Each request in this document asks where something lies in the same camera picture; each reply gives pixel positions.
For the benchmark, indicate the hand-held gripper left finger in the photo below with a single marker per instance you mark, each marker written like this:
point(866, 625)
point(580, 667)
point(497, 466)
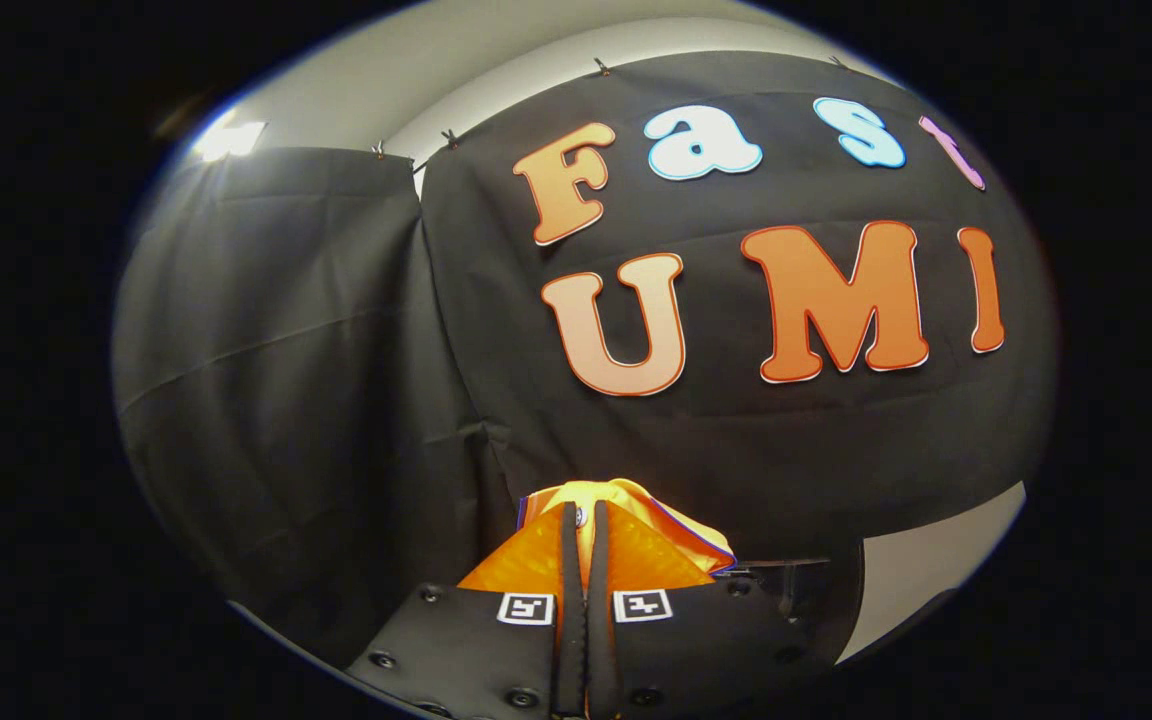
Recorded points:
point(569, 640)

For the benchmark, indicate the long ceiling strip light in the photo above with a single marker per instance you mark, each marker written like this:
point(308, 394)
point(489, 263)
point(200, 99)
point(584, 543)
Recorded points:
point(228, 142)

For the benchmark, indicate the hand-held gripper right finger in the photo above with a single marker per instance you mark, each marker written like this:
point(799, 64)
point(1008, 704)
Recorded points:
point(599, 640)

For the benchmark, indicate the yellow polo shirt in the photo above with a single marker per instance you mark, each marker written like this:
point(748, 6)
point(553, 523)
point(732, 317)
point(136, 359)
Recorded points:
point(676, 530)

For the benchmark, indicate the black backdrop cloth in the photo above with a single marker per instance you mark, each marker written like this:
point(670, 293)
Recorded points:
point(266, 350)
point(736, 450)

